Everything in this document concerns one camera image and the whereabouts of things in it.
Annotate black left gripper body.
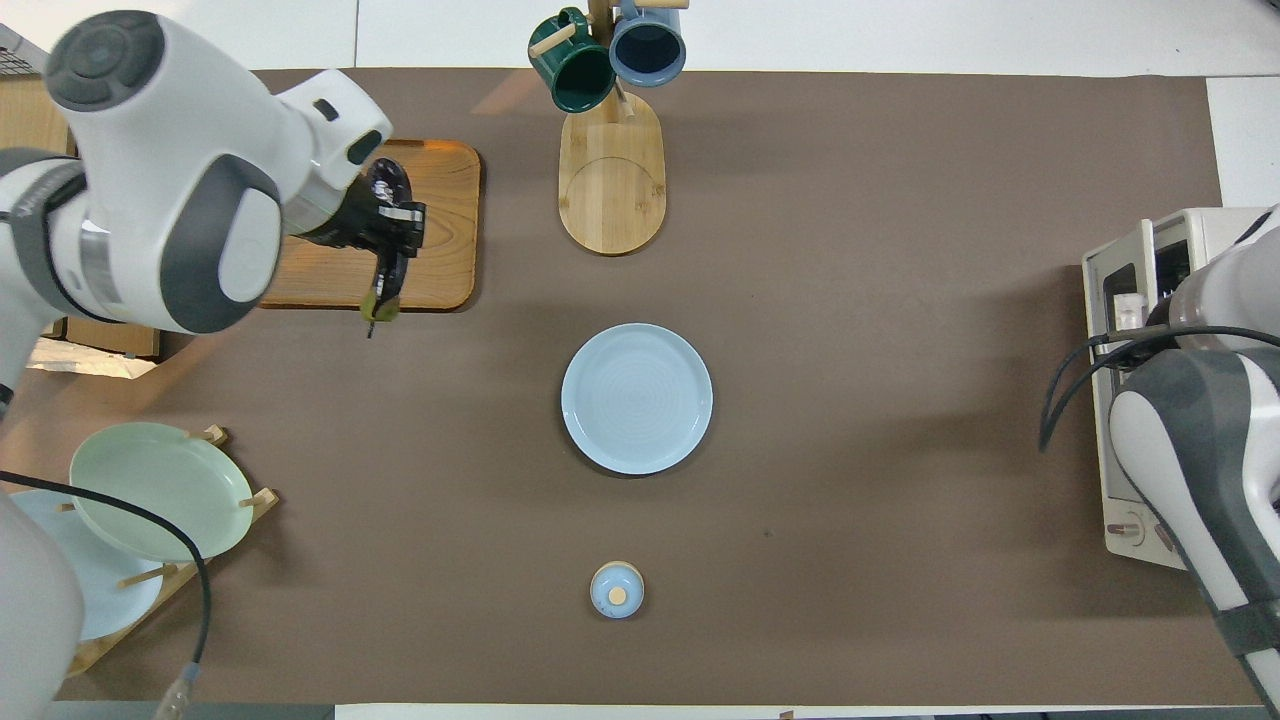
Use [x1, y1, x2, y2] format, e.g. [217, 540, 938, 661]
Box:
[300, 180, 386, 251]

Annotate cream toaster oven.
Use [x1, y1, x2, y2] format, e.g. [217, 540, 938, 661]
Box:
[1082, 207, 1280, 571]

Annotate wooden serving tray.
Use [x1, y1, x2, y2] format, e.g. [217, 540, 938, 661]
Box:
[258, 138, 483, 312]

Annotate wooden mug tree stand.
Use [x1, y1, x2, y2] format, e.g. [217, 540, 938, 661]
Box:
[528, 0, 691, 257]

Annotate dark green mug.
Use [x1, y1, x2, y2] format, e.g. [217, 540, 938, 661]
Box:
[528, 8, 617, 114]

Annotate wooden plate rack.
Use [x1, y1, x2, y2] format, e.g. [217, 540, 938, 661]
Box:
[65, 425, 279, 677]

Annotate blue mug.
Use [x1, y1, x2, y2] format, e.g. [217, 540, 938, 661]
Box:
[609, 0, 688, 88]

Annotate pale green plate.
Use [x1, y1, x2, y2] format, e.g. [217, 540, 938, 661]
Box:
[69, 421, 255, 563]

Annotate light blue racked plate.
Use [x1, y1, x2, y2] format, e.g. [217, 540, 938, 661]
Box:
[8, 489, 166, 642]

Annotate brown table mat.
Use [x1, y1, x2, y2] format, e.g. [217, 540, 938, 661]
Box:
[0, 67, 1273, 707]

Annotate black wire basket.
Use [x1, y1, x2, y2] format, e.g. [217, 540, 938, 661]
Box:
[0, 40, 51, 79]

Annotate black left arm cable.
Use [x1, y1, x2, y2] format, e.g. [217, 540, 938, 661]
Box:
[0, 470, 213, 720]

